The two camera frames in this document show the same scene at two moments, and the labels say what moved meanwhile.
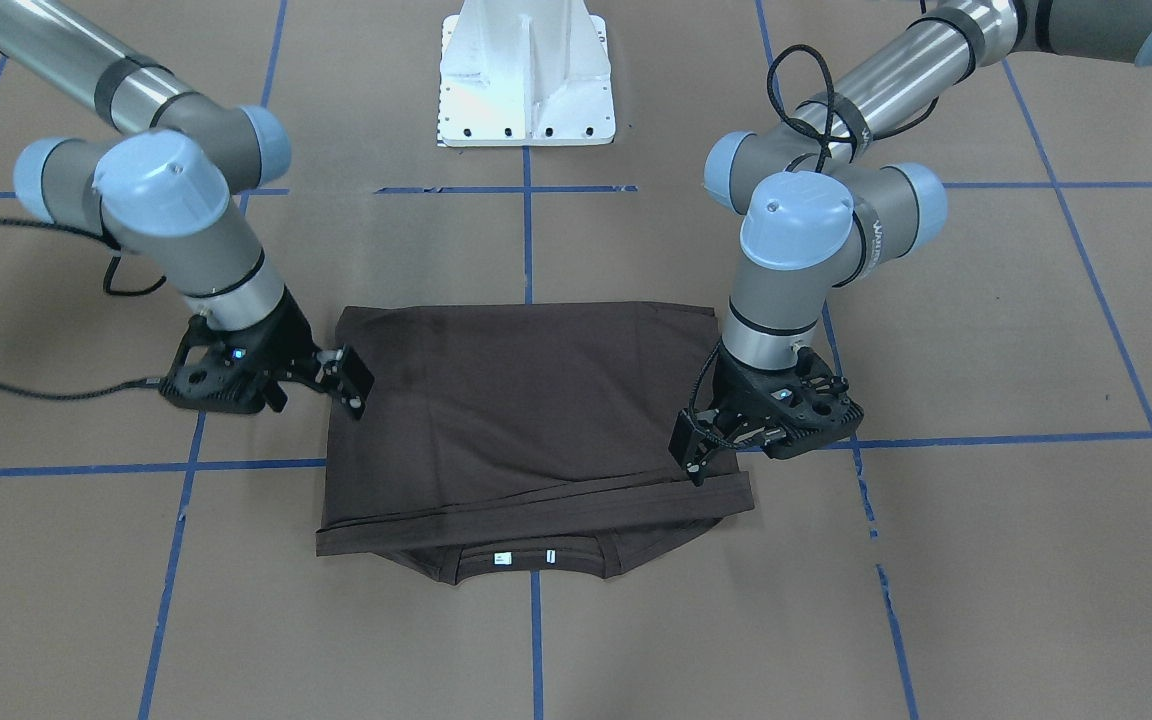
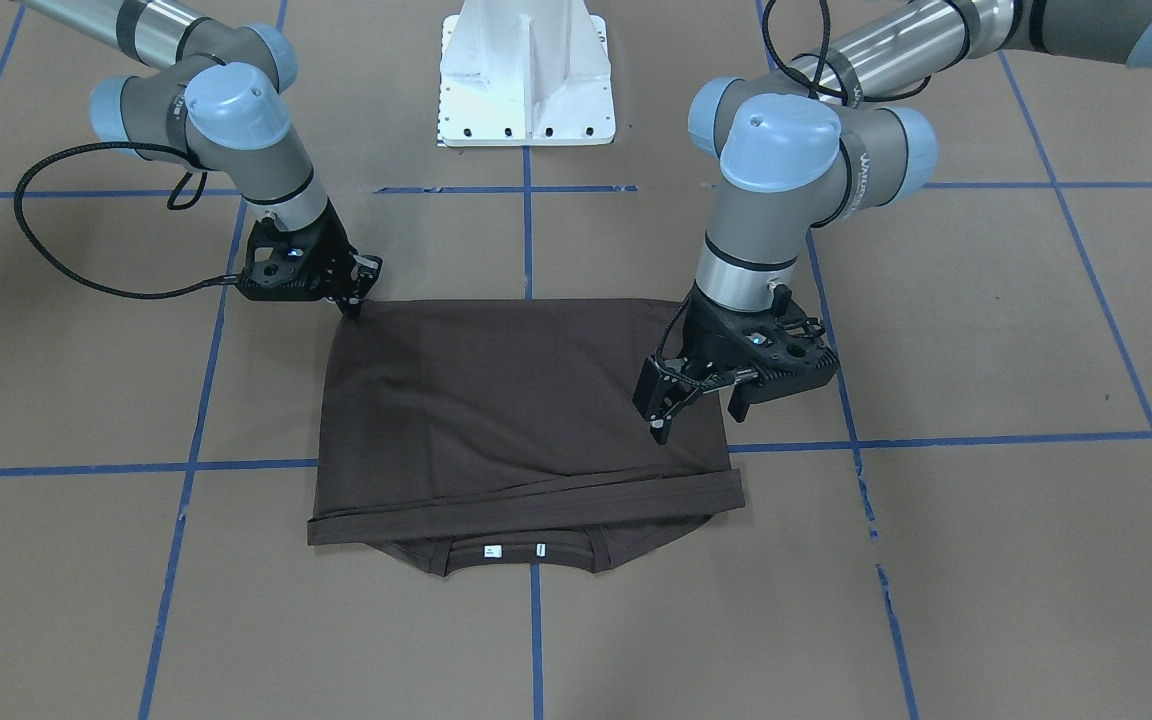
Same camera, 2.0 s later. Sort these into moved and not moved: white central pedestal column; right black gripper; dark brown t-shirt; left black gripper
Moved: left black gripper; right black gripper
Not moved: dark brown t-shirt; white central pedestal column
